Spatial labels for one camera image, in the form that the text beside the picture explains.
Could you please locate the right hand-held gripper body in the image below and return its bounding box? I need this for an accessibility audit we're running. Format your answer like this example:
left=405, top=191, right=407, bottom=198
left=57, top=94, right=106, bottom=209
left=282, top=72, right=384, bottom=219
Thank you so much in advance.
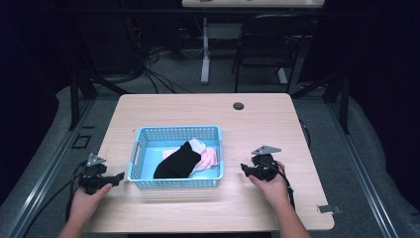
left=251, top=145, right=283, bottom=182

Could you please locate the aluminium frame rail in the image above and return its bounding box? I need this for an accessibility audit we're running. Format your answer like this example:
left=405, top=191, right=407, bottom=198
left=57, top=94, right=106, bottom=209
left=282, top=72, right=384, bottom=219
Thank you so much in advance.
left=325, top=98, right=400, bottom=238
left=2, top=98, right=97, bottom=238

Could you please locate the blue plastic basket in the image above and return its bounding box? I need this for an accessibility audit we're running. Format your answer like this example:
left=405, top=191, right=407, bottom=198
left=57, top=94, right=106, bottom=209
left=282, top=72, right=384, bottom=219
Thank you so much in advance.
left=127, top=124, right=226, bottom=190

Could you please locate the person's left hand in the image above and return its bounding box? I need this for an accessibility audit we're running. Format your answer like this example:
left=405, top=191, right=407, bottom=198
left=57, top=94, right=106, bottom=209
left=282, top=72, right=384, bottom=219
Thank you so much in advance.
left=67, top=182, right=114, bottom=226

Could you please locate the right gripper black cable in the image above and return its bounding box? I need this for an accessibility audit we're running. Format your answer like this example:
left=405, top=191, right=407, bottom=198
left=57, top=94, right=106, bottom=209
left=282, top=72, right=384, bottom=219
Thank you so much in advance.
left=267, top=161, right=297, bottom=210

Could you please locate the pink striped sock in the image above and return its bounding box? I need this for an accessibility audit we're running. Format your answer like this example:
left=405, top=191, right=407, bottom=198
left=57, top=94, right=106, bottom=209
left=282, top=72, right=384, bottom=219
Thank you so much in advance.
left=161, top=147, right=220, bottom=174

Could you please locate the person's right hand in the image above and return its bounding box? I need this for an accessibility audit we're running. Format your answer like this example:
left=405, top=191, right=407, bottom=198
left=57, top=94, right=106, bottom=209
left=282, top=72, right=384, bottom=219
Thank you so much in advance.
left=248, top=161, right=291, bottom=209

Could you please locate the white grey sock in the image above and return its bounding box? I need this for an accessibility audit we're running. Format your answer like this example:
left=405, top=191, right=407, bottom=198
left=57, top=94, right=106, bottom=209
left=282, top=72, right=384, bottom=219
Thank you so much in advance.
left=187, top=137, right=208, bottom=156

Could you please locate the white desk leg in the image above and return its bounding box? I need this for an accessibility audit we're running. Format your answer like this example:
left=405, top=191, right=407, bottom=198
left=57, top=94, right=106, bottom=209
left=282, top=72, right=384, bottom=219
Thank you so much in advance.
left=199, top=17, right=212, bottom=85

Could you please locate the bundle of black floor cables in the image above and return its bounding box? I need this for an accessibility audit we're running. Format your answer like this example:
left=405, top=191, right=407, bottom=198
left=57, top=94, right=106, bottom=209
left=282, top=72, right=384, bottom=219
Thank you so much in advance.
left=130, top=19, right=194, bottom=95

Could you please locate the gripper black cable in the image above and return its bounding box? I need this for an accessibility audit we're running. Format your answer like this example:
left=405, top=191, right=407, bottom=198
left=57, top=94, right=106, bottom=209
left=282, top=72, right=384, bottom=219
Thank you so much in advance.
left=267, top=161, right=297, bottom=210
left=20, top=160, right=89, bottom=238

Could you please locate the black metal stand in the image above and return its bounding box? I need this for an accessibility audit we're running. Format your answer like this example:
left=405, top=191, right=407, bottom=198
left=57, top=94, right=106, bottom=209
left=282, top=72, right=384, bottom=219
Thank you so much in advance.
left=62, top=19, right=130, bottom=131
left=290, top=65, right=352, bottom=135

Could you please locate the grey metal bracket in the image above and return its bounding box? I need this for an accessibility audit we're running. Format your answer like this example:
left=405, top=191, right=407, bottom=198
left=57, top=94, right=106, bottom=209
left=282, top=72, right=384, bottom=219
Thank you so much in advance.
left=317, top=204, right=343, bottom=215

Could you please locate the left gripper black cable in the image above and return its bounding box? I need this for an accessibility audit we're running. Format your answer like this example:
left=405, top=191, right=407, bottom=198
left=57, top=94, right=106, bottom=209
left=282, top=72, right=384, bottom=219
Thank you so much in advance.
left=20, top=160, right=89, bottom=238

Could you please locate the black floor plate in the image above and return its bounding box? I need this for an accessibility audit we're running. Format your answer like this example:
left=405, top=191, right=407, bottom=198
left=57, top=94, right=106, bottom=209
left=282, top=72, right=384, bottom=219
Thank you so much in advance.
left=70, top=133, right=93, bottom=150

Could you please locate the black sock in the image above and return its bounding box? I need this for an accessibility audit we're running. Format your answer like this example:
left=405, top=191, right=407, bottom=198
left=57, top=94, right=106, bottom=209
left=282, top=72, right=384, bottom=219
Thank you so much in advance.
left=153, top=140, right=202, bottom=179

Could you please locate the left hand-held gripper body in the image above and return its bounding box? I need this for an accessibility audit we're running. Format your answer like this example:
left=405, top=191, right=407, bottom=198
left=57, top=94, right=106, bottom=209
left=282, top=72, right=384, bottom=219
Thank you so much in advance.
left=78, top=153, right=109, bottom=195

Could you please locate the black folding chair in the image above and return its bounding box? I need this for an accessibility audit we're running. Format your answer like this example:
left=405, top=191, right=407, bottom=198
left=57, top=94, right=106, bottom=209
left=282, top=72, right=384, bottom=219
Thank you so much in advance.
left=231, top=13, right=319, bottom=94

